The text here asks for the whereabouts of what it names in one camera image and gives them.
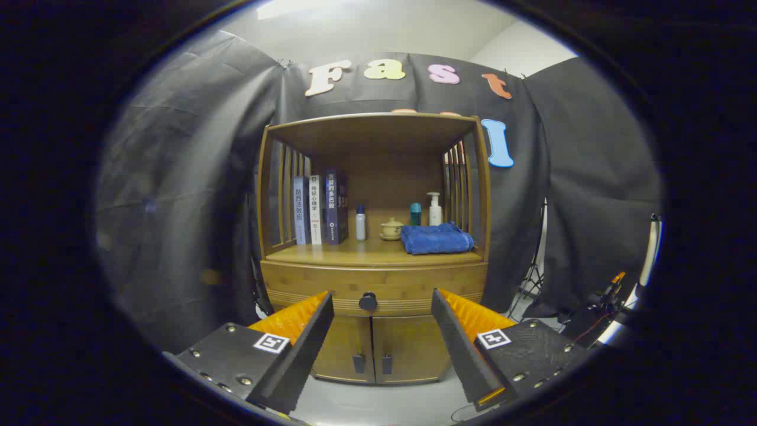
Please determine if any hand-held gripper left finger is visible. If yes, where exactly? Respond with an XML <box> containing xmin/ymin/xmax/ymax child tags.
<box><xmin>163</xmin><ymin>290</ymin><xmax>335</xmax><ymax>415</ymax></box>

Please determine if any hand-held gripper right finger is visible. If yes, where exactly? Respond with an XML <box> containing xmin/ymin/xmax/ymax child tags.
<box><xmin>431</xmin><ymin>288</ymin><xmax>592</xmax><ymax>412</ymax></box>

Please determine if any wooden cabinet door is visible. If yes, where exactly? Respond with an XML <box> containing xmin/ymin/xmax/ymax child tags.
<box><xmin>371</xmin><ymin>315</ymin><xmax>456</xmax><ymax>385</ymax></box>
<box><xmin>312</xmin><ymin>315</ymin><xmax>376</xmax><ymax>384</ymax></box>

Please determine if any wooden countertop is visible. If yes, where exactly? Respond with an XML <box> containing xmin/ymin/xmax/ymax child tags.
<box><xmin>266</xmin><ymin>225</ymin><xmax>484</xmax><ymax>267</ymax></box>

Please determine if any wooden cabinet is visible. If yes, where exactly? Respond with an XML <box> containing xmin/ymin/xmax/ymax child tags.
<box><xmin>255</xmin><ymin>112</ymin><xmax>493</xmax><ymax>385</ymax></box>

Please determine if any black tripod stand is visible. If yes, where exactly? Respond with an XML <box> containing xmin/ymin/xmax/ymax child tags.
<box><xmin>507</xmin><ymin>201</ymin><xmax>548</xmax><ymax>320</ymax></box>

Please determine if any blue folded towel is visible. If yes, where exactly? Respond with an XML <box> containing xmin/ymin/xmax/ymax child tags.
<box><xmin>400</xmin><ymin>222</ymin><xmax>475</xmax><ymax>256</ymax></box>

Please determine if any black equipment with orange part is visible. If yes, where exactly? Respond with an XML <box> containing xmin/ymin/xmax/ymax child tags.
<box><xmin>559</xmin><ymin>271</ymin><xmax>636</xmax><ymax>350</ymax></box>

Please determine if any pale blue book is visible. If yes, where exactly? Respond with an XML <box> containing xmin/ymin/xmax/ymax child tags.
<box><xmin>293</xmin><ymin>176</ymin><xmax>308</xmax><ymax>246</ymax></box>

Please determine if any white book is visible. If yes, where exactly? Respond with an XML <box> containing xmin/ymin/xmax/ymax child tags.
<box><xmin>308</xmin><ymin>175</ymin><xmax>325</xmax><ymax>246</ymax></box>

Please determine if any dark blue book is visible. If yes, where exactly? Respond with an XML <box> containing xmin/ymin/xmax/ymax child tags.
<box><xmin>324</xmin><ymin>169</ymin><xmax>350</xmax><ymax>246</ymax></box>

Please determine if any white pole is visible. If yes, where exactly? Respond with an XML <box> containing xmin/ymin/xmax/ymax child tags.
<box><xmin>638</xmin><ymin>214</ymin><xmax>662</xmax><ymax>291</ymax></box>

